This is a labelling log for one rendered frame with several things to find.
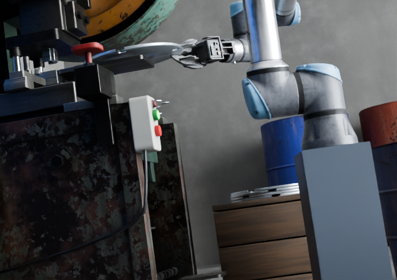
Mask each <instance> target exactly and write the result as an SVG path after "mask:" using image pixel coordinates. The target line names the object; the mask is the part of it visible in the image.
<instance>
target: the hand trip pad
mask: <svg viewBox="0 0 397 280"><path fill-rule="evenodd" d="M102 51H103V45H101V44H99V43H97V42H91V43H85V44H79V45H73V46H72V47H71V52H72V53H73V54H75V55H77V56H85V61H86V63H92V54H95V53H101V52H102Z"/></svg>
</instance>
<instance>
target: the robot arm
mask: <svg viewBox="0 0 397 280"><path fill-rule="evenodd" d="M230 19H231V21H232V30H233V39H224V40H220V36H213V37H204V38H202V40H206V41H203V42H202V41H198V42H197V40H195V39H189V40H186V41H184V42H182V43H181V44H180V45H181V47H183V51H182V54H181V56H178V55H170V57H171V58H172V59H173V60H175V61H176V62H178V63H180V64H182V65H183V66H184V67H186V68H190V69H197V68H203V66H206V65H207V64H212V63H214V62H217V61H219V62H221V63H233V64H236V63H240V62H248V63H250V67H249V68H248V70H247V71H246V75H247V77H245V78H244V79H243V80H242V88H243V95H244V98H245V102H246V105H247V108H248V111H249V113H250V115H251V116H252V117H253V118H254V119H271V118H280V117H284V116H293V115H303V118H304V132H303V136H302V144H301V148H302V151H303V150H308V149H316V148H325V147H330V146H338V145H345V144H354V143H358V139H357V136H356V134H355V132H354V130H353V128H352V126H351V124H350V122H349V120H348V118H347V112H346V105H345V101H344V94H343V87H342V83H343V82H342V80H341V77H340V72H339V70H338V68H337V67H336V66H334V65H331V64H324V63H313V64H304V65H301V66H298V67H297V68H296V71H295V72H293V73H290V72H289V66H288V65H287V64H286V63H284V62H283V61H282V56H281V47H280V42H279V34H278V27H282V26H290V25H295V24H298V23H299V22H300V19H301V11H300V6H299V3H298V2H297V0H242V1H237V2H234V3H232V4H231V5H230ZM215 39H218V40H215ZM202 65H203V66H202Z"/></svg>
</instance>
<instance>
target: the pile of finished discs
mask: <svg viewBox="0 0 397 280"><path fill-rule="evenodd" d="M299 193H300V191H299V187H298V183H295V184H286V185H278V186H273V187H265V188H257V189H255V190H254V191H253V192H248V190H246V191H240V192H236V193H232V194H230V195H231V197H230V198H231V201H232V203H236V202H241V201H249V200H257V199H262V198H270V197H278V196H286V195H291V194H299ZM247 197H248V198H247Z"/></svg>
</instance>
